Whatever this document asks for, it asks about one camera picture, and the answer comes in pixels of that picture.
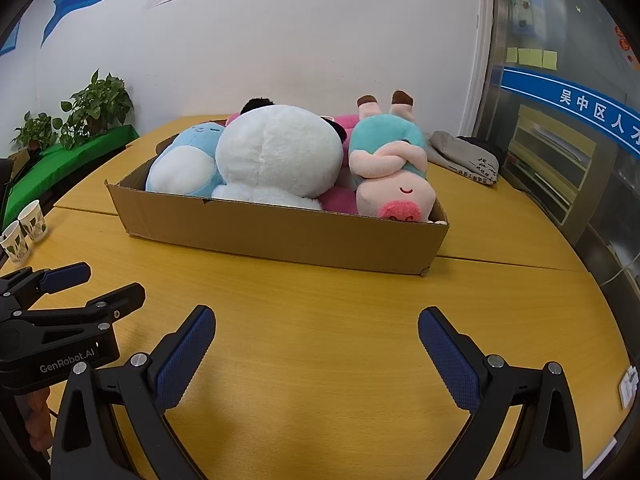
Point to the pink plush toy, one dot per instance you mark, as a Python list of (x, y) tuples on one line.
[(340, 201)]

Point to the light blue plush toy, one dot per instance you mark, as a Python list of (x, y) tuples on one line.
[(182, 162)]

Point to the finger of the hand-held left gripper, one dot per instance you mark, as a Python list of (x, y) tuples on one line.
[(67, 276), (120, 299)]

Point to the wooden desktop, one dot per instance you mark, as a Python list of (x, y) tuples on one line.
[(300, 320)]

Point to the person's left hand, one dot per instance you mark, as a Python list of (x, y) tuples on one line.
[(39, 422)]

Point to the grey cloth bag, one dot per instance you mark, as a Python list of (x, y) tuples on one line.
[(460, 157)]

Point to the large potted green plant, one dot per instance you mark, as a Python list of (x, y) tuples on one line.
[(100, 102)]

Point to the glass door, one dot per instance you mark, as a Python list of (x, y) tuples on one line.
[(575, 25)]

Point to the green cloth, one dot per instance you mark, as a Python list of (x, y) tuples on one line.
[(75, 160)]

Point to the leaf print paper cup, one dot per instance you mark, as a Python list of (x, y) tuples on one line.
[(15, 245), (34, 222)]

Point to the red festive door decal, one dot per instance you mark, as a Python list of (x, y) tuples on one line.
[(621, 40)]

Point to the blue lettered door stripe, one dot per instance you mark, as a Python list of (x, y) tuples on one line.
[(565, 100)]

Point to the yellow sticky note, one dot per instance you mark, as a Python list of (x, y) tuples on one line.
[(526, 56), (550, 60), (538, 58), (512, 55)]

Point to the small potted green plant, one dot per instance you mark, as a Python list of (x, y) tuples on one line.
[(37, 132)]

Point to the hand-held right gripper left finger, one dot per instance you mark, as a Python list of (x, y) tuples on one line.
[(184, 360)]

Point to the yellow framed shelf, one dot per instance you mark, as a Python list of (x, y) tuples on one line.
[(550, 160)]

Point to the brown cardboard box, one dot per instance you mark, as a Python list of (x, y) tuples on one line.
[(250, 232)]

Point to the pig plush toy teal clothes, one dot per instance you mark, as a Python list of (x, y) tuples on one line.
[(385, 160)]

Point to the white panda plush toy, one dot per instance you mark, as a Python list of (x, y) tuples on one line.
[(275, 155)]

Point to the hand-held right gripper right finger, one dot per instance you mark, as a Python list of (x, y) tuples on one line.
[(450, 365)]

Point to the cartoon door sticker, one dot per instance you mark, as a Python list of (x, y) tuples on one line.
[(526, 7)]

